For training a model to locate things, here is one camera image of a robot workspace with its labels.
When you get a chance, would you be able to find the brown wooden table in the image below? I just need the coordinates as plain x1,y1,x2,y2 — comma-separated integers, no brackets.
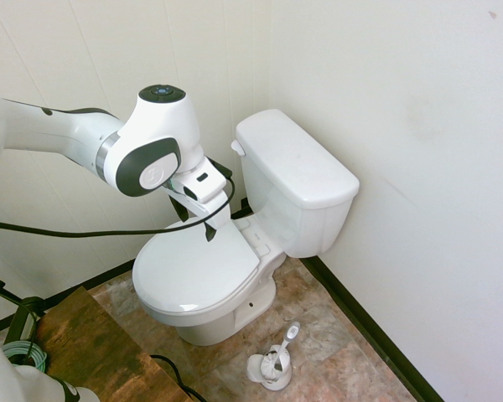
34,286,186,402

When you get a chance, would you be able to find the white toilet tank lid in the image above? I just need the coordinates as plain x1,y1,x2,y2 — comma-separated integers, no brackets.
234,108,360,211

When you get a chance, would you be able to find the white toilet brush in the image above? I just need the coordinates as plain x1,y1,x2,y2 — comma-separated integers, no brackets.
272,321,302,374

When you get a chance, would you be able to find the white toilet tank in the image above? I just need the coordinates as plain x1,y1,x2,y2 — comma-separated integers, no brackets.
239,153,355,259

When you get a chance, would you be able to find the black strap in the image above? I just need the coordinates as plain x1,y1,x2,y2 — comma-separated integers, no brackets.
0,274,27,307

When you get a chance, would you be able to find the white toilet seat lid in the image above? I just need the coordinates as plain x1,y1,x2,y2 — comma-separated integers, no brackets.
131,218,262,313

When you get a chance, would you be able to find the black camera cable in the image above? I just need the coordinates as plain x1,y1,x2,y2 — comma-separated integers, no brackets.
0,165,237,240

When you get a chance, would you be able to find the white toilet bowl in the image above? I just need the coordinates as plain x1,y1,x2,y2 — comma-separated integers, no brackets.
133,214,288,348

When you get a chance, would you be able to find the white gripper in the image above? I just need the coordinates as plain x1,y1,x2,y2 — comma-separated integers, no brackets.
165,183,236,244

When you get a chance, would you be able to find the black baseboard strip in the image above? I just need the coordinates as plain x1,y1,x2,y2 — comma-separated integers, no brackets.
298,255,446,402
0,196,257,334

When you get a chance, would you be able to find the black cable on table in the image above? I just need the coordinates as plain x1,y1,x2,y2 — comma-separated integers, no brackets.
149,353,211,402

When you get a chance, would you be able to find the green coiled cable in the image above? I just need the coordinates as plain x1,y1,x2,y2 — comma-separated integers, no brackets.
1,338,49,374

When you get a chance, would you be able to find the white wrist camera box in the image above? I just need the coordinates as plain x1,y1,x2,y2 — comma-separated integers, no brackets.
174,157,229,203

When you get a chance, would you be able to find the white toilet brush holder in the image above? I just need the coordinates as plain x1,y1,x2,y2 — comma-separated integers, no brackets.
246,343,296,393

